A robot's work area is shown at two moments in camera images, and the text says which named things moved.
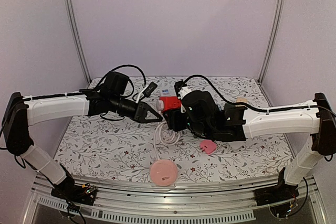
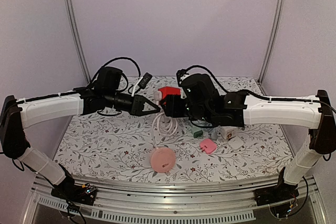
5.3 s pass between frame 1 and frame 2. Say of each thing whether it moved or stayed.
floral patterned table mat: stayed
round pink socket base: moved
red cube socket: moved
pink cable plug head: moved
